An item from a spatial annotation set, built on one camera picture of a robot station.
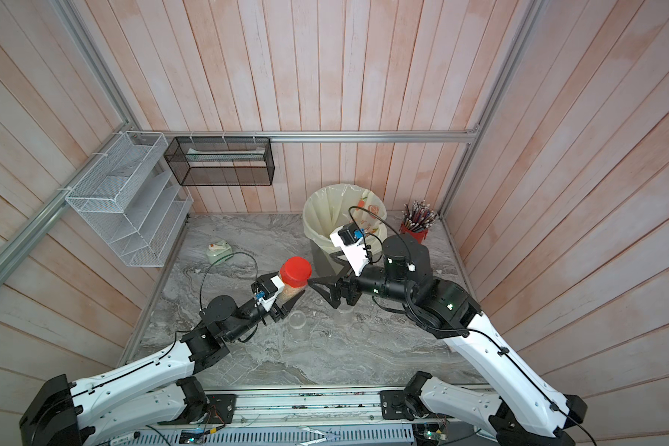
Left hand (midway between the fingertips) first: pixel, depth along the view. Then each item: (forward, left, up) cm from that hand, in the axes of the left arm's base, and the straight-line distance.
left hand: (294, 282), depth 71 cm
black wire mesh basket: (+53, +32, 0) cm, 62 cm away
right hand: (-4, -7, +13) cm, 16 cm away
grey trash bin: (+15, -7, -13) cm, 21 cm away
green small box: (+24, +32, -19) cm, 44 cm away
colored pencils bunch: (+33, -41, -8) cm, 53 cm away
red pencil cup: (+30, -44, -17) cm, 56 cm away
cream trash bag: (+31, -9, -4) cm, 33 cm away
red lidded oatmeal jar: (-3, -1, +10) cm, 10 cm away
